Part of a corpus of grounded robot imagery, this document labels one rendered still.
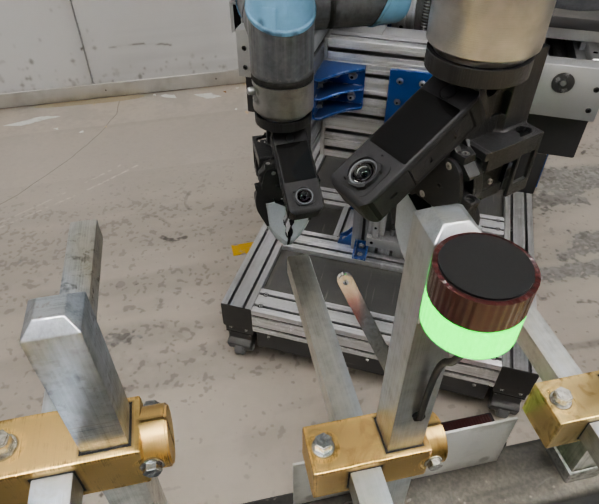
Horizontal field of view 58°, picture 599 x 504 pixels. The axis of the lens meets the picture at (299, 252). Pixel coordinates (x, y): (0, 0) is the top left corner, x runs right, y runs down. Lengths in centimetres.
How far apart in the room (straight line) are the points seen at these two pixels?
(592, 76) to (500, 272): 71
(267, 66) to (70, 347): 40
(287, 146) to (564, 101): 51
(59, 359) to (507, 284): 27
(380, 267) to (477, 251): 132
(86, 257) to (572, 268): 182
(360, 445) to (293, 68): 40
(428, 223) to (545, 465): 49
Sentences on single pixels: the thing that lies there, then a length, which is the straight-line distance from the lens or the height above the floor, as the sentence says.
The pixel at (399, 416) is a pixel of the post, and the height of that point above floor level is 93.
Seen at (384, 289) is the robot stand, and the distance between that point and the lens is 159.
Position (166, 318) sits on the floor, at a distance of 183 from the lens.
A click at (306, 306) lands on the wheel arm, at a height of 86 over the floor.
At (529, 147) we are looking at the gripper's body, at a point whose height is 113.
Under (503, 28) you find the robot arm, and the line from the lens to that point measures 37.
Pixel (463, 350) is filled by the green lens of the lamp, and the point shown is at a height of 110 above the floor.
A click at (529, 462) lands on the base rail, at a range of 78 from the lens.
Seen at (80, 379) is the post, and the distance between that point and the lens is 38.
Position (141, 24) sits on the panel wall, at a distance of 305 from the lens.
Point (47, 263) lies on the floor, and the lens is 216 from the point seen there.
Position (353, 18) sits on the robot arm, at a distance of 75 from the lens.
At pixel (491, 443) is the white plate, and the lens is 71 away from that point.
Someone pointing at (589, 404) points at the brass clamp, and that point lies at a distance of 64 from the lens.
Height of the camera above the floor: 135
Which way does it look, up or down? 42 degrees down
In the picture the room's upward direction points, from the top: straight up
